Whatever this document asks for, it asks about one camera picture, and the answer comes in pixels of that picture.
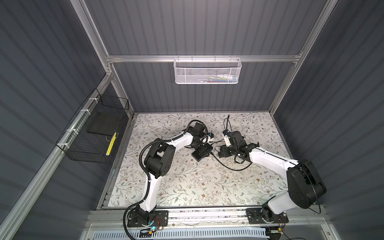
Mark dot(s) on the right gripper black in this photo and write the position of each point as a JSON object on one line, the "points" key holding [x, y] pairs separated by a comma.
{"points": [[223, 149]]}

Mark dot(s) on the black network switch blue ports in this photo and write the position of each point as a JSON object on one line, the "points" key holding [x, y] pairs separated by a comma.
{"points": [[202, 152]]}

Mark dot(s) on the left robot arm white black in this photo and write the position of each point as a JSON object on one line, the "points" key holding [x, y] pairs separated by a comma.
{"points": [[156, 159]]}

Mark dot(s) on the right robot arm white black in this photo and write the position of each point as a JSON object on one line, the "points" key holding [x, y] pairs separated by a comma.
{"points": [[305, 185]]}

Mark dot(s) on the markers in white basket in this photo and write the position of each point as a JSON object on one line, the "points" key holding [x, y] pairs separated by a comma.
{"points": [[220, 79]]}

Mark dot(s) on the black foam pad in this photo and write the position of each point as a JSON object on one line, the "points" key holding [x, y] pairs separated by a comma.
{"points": [[104, 124]]}

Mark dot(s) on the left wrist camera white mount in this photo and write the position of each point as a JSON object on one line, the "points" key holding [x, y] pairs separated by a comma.
{"points": [[209, 137]]}

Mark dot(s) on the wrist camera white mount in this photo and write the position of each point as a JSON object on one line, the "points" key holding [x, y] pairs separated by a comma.
{"points": [[209, 137], [226, 136]]}

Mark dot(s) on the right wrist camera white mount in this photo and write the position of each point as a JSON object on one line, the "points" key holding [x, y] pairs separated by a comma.
{"points": [[226, 136]]}

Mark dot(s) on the white wire mesh basket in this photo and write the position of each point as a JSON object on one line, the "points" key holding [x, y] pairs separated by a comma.
{"points": [[189, 71]]}

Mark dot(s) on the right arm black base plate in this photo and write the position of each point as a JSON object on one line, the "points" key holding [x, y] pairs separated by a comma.
{"points": [[264, 216]]}

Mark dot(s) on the white ventilated cable duct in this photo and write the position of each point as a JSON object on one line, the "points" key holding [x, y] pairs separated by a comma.
{"points": [[204, 233]]}

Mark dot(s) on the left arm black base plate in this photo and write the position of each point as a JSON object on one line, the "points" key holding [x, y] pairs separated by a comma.
{"points": [[144, 219]]}

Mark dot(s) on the black wire basket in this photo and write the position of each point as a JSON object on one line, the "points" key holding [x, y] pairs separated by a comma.
{"points": [[79, 145]]}

